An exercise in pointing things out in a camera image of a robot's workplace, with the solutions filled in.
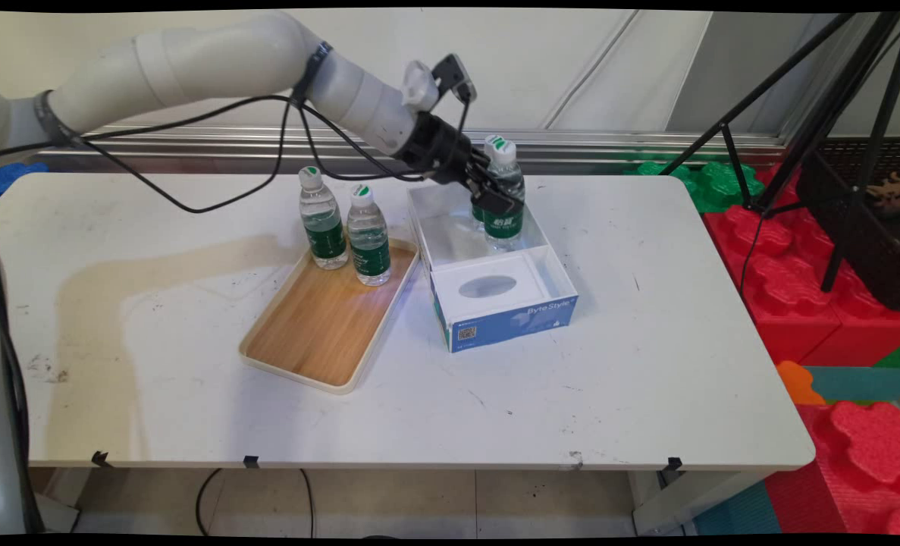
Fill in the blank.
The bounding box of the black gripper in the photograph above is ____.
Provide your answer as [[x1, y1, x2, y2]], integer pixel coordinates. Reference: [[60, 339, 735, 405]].
[[393, 112, 524, 218]]

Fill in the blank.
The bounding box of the clear green-label water bottle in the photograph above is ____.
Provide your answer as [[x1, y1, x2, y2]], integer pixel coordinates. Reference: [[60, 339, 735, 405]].
[[346, 184, 392, 287], [471, 134, 505, 228], [482, 139, 527, 253], [298, 165, 350, 271]]

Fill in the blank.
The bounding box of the white and blue cardboard box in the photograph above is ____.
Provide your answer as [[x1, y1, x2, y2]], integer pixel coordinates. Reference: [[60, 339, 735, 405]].
[[406, 178, 579, 354]]

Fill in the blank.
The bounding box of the green foam block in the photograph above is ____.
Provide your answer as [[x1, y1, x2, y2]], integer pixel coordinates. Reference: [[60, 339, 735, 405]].
[[624, 155, 765, 215]]

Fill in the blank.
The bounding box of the wooden tray with cream rim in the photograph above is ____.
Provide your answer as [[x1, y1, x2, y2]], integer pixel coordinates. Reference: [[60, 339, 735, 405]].
[[238, 237, 421, 395]]

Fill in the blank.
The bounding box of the large red foam block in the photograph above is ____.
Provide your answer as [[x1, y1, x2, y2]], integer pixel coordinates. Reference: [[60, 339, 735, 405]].
[[704, 163, 900, 369]]

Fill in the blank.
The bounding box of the black tripod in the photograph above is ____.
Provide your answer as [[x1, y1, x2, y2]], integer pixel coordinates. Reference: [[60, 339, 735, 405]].
[[658, 11, 900, 293]]

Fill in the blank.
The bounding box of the orange foam piece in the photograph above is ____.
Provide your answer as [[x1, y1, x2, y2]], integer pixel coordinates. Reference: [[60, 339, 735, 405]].
[[774, 360, 827, 406]]

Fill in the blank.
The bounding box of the white table leg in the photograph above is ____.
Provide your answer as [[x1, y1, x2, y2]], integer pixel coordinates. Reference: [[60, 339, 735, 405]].
[[632, 469, 776, 535]]

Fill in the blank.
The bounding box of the black mesh basket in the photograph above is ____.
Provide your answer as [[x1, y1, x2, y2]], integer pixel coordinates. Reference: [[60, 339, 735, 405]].
[[795, 136, 900, 312]]

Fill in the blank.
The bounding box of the brown toy animal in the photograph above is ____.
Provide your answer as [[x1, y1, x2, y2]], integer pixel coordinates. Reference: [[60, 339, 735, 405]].
[[867, 173, 900, 212]]

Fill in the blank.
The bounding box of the teal foam mat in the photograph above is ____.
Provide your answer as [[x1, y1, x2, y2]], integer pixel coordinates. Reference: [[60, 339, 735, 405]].
[[802, 366, 900, 403]]

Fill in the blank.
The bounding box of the blue foam block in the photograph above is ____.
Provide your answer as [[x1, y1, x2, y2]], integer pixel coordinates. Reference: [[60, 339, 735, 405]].
[[0, 161, 49, 207]]

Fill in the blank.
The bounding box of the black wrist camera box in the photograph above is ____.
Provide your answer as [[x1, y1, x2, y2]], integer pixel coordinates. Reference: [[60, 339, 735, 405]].
[[431, 53, 478, 105]]

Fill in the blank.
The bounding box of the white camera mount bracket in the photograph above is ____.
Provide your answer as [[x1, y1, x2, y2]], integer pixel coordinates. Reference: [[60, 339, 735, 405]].
[[402, 61, 441, 113]]

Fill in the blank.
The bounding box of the metal wall rail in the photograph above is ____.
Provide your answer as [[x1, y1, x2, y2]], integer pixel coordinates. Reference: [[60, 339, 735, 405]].
[[36, 125, 788, 175]]

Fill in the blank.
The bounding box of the black cable strap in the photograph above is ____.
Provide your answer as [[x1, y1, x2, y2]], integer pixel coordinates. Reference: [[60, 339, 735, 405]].
[[290, 42, 334, 107], [33, 89, 79, 149]]

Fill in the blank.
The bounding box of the thin black tripod cable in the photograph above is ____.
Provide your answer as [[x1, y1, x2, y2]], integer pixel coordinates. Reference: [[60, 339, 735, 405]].
[[739, 209, 767, 298]]

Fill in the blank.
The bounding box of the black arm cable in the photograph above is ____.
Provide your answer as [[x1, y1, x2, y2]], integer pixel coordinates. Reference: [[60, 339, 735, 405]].
[[0, 95, 299, 162], [77, 99, 429, 215]]

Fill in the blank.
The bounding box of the black floor cable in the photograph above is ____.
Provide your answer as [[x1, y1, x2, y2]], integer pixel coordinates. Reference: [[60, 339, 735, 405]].
[[194, 469, 224, 538], [300, 469, 315, 538]]

